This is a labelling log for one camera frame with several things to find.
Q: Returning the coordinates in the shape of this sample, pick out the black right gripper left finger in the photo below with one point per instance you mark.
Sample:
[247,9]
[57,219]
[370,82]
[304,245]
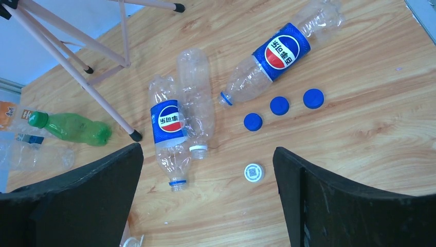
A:
[86,206]

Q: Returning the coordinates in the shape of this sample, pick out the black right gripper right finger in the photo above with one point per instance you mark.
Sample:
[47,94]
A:
[322,208]

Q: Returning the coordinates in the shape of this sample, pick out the white bottle cap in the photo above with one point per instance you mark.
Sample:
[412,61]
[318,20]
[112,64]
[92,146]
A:
[254,173]

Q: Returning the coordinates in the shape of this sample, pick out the pepsi bottle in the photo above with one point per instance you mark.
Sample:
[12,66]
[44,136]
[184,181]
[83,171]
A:
[310,29]
[170,139]

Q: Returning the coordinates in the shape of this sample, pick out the clear bottle blue cap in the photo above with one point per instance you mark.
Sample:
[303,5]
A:
[23,156]

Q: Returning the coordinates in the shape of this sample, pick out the green plastic bottle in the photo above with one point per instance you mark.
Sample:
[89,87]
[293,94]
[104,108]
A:
[72,127]

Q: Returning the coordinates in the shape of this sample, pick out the orange tea bottle standing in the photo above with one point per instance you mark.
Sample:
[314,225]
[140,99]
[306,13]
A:
[14,118]

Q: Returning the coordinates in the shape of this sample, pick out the clear unlabelled plastic bottle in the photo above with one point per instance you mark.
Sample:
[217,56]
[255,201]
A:
[195,99]

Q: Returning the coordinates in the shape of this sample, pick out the pink music stand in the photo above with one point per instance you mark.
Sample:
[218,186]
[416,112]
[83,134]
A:
[25,12]

